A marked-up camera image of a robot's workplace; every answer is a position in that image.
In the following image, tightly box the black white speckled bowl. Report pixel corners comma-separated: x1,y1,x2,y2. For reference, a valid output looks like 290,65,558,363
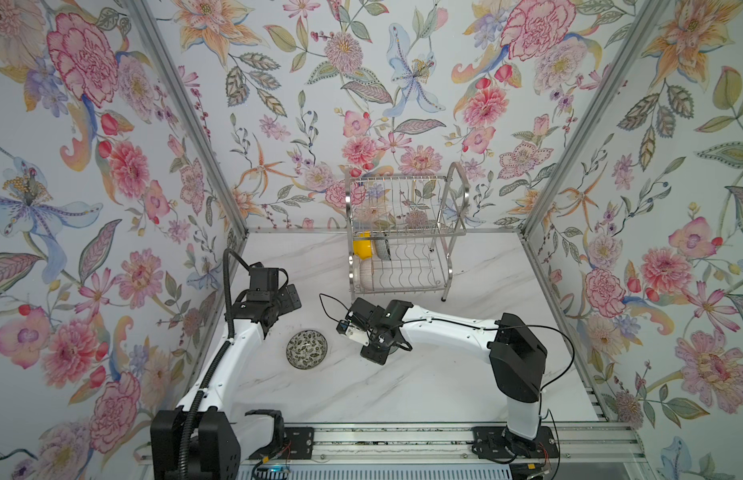
285,330,328,370

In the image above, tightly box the steel two-tier dish rack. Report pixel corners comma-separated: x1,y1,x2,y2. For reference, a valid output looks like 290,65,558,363
341,162,471,301

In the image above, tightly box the pink glass bowl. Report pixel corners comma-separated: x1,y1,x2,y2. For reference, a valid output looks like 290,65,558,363
357,259,375,291

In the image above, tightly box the dark blue patterned bowl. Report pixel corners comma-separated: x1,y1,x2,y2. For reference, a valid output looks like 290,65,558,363
375,237,391,261

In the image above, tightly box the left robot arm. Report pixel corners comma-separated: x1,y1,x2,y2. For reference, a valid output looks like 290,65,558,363
149,263,301,479

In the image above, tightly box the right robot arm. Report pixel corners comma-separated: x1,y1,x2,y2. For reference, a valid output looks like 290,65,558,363
336,298,547,447

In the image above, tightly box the black corrugated cable hose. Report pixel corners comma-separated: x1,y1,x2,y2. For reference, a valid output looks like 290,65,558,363
175,248,255,480

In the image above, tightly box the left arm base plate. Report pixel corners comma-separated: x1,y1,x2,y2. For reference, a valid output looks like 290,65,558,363
269,427,315,460

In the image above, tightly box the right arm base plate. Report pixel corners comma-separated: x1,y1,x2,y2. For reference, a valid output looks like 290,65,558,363
471,425,561,463

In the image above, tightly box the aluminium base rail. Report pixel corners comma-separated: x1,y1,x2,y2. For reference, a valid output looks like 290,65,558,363
226,421,649,464

